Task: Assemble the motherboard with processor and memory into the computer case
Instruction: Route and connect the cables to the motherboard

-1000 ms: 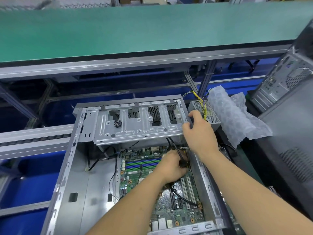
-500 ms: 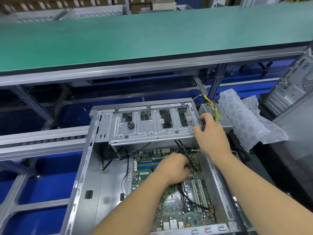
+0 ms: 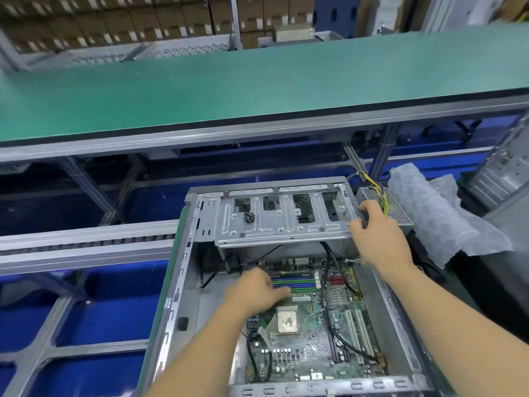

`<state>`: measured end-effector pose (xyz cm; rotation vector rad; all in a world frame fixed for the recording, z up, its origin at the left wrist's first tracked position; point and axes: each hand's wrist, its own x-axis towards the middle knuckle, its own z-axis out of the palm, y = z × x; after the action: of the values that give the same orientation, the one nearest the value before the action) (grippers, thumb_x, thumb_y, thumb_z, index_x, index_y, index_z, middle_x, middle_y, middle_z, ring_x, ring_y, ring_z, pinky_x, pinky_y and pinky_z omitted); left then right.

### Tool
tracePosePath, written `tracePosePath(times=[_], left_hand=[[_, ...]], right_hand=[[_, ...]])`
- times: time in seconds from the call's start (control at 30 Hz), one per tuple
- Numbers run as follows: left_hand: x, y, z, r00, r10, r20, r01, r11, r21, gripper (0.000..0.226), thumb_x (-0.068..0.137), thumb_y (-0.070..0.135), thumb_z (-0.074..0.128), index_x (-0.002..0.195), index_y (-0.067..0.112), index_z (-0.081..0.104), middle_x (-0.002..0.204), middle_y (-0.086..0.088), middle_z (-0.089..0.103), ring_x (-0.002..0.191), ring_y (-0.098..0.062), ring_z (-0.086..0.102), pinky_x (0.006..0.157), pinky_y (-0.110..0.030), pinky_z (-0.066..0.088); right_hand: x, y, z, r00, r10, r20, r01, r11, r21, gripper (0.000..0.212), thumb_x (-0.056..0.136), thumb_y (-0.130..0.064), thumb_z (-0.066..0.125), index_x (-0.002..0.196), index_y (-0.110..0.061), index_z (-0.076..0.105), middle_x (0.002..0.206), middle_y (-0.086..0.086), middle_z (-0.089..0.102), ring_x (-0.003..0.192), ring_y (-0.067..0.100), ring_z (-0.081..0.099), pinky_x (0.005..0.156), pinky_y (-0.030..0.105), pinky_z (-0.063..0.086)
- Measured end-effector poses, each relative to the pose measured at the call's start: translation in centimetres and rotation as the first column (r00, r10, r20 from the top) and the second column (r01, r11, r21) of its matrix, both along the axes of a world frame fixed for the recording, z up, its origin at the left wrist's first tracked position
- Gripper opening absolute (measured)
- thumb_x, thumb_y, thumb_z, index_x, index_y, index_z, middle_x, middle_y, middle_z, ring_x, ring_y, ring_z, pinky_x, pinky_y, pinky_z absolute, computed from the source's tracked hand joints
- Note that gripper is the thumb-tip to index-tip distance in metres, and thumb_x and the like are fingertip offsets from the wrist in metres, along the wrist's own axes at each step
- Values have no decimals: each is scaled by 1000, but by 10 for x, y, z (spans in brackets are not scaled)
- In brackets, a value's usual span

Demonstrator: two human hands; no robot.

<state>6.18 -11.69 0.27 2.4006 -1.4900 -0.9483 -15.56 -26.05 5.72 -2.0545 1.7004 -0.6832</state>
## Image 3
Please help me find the person's left hand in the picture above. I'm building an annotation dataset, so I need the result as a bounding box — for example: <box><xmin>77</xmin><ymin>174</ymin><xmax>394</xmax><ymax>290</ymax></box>
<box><xmin>228</xmin><ymin>267</ymin><xmax>292</xmax><ymax>318</ymax></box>

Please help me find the person's right hand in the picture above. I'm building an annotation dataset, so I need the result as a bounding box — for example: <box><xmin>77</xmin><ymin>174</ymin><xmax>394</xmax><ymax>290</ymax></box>
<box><xmin>349</xmin><ymin>199</ymin><xmax>415</xmax><ymax>275</ymax></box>

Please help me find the grey power supply unit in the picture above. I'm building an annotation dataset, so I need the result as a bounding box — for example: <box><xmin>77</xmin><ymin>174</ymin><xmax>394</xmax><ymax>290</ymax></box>
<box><xmin>351</xmin><ymin>171</ymin><xmax>415</xmax><ymax>232</ymax></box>

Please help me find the green RAM stick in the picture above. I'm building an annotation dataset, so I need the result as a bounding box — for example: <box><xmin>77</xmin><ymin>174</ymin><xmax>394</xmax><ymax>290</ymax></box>
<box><xmin>268</xmin><ymin>270</ymin><xmax>322</xmax><ymax>288</ymax></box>

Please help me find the small gold CPU chip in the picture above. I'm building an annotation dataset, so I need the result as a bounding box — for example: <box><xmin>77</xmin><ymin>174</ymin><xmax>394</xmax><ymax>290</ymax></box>
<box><xmin>275</xmin><ymin>307</ymin><xmax>304</xmax><ymax>334</ymax></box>

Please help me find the green motherboard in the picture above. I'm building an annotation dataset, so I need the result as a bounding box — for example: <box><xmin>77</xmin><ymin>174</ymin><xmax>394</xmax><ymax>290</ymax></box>
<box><xmin>240</xmin><ymin>255</ymin><xmax>390</xmax><ymax>384</ymax></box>

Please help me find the black and silver computer case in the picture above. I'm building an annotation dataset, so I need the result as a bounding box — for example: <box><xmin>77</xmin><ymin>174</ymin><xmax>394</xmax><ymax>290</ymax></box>
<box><xmin>136</xmin><ymin>176</ymin><xmax>439</xmax><ymax>397</ymax></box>

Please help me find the person's right forearm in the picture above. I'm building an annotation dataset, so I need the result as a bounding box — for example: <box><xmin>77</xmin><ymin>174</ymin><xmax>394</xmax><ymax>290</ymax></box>
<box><xmin>387</xmin><ymin>257</ymin><xmax>529</xmax><ymax>397</ymax></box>

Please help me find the person's left forearm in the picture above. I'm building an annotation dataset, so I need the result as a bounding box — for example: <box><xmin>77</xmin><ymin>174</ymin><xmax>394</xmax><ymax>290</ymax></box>
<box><xmin>144</xmin><ymin>302</ymin><xmax>266</xmax><ymax>397</ymax></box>

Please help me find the dark grey case side panel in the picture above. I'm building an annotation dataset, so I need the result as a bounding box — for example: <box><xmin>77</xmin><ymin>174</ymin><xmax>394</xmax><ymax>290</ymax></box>
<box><xmin>483</xmin><ymin>186</ymin><xmax>529</xmax><ymax>303</ymax></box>

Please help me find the grey computer tower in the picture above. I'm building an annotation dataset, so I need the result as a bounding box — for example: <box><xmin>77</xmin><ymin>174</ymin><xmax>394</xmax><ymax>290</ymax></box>
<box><xmin>467</xmin><ymin>115</ymin><xmax>529</xmax><ymax>212</ymax></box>

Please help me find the white bubble wrap bag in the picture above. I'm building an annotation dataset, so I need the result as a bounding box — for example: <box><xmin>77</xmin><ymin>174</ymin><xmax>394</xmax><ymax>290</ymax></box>
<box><xmin>388</xmin><ymin>163</ymin><xmax>514</xmax><ymax>270</ymax></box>

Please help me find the green conveyor belt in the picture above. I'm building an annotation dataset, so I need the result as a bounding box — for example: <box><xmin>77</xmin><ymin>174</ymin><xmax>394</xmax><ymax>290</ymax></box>
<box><xmin>0</xmin><ymin>24</ymin><xmax>529</xmax><ymax>146</ymax></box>

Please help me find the stack of cardboard boxes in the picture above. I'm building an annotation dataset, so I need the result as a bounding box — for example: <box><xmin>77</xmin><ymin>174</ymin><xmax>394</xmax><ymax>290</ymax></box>
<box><xmin>0</xmin><ymin>0</ymin><xmax>319</xmax><ymax>53</ymax></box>

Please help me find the black cable loop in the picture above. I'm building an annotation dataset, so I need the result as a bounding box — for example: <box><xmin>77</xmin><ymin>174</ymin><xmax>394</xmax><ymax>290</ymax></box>
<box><xmin>422</xmin><ymin>120</ymin><xmax>481</xmax><ymax>144</ymax></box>

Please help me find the aluminium roller conveyor rail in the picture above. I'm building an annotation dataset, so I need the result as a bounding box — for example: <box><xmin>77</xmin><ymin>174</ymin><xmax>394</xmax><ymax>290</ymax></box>
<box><xmin>0</xmin><ymin>221</ymin><xmax>181</xmax><ymax>276</ymax></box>

